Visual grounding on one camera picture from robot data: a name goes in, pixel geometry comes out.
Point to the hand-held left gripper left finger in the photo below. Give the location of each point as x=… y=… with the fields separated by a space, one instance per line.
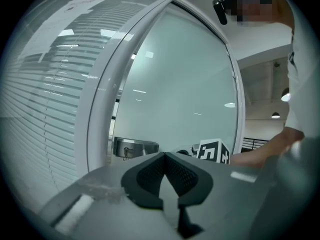
x=112 y=181

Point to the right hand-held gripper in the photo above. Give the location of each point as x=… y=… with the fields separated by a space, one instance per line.
x=212 y=151

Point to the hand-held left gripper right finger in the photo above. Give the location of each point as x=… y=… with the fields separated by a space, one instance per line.
x=225 y=181

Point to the person's right forearm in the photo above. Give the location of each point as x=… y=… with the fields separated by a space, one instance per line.
x=270 y=146

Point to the small metal key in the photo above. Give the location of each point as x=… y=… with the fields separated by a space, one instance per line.
x=126 y=152

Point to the black metal railing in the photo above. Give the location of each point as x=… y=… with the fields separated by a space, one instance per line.
x=252 y=144

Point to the round pendant lamp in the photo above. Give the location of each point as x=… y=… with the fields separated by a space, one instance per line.
x=275 y=115
x=286 y=96

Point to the glass partition with blinds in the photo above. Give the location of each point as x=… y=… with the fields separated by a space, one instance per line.
x=50 y=96

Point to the person's white shirt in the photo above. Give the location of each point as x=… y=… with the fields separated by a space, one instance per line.
x=297 y=96

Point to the white paper notice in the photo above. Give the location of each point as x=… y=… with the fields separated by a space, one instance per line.
x=62 y=21

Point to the person's head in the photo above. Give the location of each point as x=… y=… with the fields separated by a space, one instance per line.
x=282 y=11

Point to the black head-mounted camera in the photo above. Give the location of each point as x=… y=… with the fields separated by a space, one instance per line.
x=220 y=11

